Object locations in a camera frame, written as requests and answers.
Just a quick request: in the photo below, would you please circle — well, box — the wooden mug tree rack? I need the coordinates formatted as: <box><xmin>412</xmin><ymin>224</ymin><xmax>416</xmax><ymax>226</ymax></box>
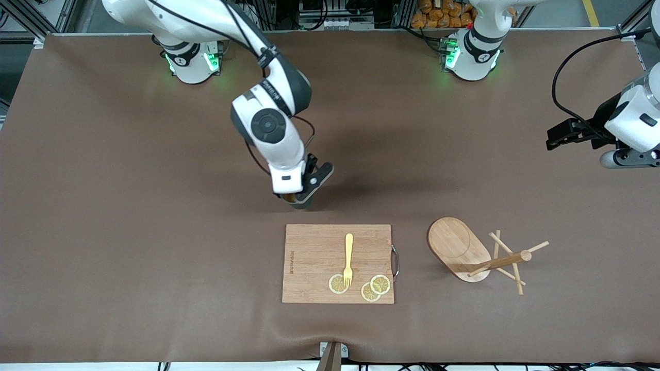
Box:
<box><xmin>427</xmin><ymin>217</ymin><xmax>550</xmax><ymax>296</ymax></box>

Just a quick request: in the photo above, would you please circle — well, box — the yellow plastic fork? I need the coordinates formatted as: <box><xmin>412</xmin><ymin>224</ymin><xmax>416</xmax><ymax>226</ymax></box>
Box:
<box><xmin>343</xmin><ymin>233</ymin><xmax>354</xmax><ymax>288</ymax></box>

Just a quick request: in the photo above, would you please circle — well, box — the wooden cutting board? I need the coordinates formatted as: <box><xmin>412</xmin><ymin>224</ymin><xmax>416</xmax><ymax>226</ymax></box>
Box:
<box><xmin>282</xmin><ymin>224</ymin><xmax>395</xmax><ymax>305</ymax></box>

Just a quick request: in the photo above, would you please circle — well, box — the white socket strip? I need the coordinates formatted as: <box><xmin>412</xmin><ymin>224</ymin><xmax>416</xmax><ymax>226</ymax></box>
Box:
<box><xmin>299</xmin><ymin>15</ymin><xmax>374</xmax><ymax>30</ymax></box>

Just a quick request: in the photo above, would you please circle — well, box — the brown table mat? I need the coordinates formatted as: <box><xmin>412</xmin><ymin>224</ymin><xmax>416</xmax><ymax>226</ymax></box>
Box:
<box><xmin>0</xmin><ymin>30</ymin><xmax>660</xmax><ymax>364</ymax></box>

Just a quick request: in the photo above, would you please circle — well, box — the orange bag pile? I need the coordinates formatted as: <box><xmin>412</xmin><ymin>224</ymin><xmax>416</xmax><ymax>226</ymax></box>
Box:
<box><xmin>411</xmin><ymin>0</ymin><xmax>477</xmax><ymax>29</ymax></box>

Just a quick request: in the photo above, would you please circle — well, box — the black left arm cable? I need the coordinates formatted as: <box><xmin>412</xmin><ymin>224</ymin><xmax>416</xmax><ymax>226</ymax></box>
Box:
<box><xmin>552</xmin><ymin>28</ymin><xmax>651</xmax><ymax>136</ymax></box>

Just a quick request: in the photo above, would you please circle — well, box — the aluminium frame profile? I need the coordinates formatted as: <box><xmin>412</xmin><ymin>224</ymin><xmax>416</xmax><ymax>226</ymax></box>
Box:
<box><xmin>619</xmin><ymin>0</ymin><xmax>660</xmax><ymax>41</ymax></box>
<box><xmin>0</xmin><ymin>0</ymin><xmax>78</xmax><ymax>39</ymax></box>

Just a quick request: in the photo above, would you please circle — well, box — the metal table edge bracket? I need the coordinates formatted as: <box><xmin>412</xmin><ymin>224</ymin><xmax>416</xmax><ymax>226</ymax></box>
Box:
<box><xmin>317</xmin><ymin>342</ymin><xmax>349</xmax><ymax>371</ymax></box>

